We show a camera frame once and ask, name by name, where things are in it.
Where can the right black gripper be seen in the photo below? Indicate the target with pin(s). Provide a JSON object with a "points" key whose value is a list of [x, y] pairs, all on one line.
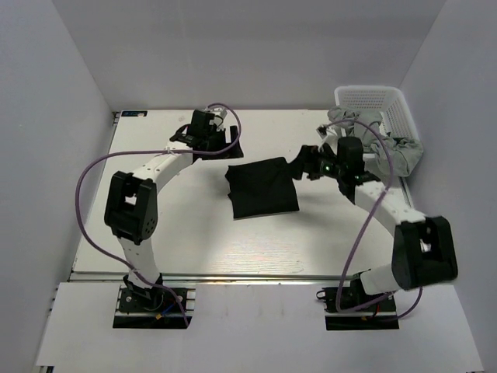
{"points": [[307, 162]]}

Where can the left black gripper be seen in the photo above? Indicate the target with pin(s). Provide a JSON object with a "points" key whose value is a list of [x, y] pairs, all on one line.
{"points": [[235, 151]]}

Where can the black t shirt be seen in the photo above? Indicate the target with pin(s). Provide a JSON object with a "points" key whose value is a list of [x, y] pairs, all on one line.
{"points": [[261, 188]]}

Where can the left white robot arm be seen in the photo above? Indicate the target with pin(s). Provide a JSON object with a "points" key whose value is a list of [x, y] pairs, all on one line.
{"points": [[132, 203]]}

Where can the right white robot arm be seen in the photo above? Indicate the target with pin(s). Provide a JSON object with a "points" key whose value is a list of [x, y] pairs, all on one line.
{"points": [[423, 247]]}

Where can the grey t shirt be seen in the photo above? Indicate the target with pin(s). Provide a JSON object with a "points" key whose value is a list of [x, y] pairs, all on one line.
{"points": [[405, 153]]}

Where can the white plastic basket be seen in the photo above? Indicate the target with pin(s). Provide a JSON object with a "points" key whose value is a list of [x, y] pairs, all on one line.
{"points": [[396, 117]]}

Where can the blue label sticker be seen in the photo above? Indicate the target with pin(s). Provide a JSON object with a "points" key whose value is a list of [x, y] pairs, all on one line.
{"points": [[134, 113]]}

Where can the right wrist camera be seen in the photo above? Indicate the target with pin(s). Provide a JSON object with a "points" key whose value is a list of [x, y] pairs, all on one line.
{"points": [[328, 135]]}

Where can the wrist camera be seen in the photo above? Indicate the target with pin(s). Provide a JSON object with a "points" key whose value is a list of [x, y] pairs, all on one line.
{"points": [[217, 119], [328, 135]]}

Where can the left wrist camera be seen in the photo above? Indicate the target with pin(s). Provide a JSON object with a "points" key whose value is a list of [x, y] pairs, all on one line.
{"points": [[217, 119]]}

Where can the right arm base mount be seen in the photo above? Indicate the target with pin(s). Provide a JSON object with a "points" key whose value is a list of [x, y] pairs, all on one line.
{"points": [[358, 311]]}

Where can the aluminium table rail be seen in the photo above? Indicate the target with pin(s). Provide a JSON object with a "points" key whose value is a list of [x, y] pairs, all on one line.
{"points": [[169, 277]]}

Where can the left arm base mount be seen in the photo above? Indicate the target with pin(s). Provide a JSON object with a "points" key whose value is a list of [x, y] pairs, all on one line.
{"points": [[135, 312]]}

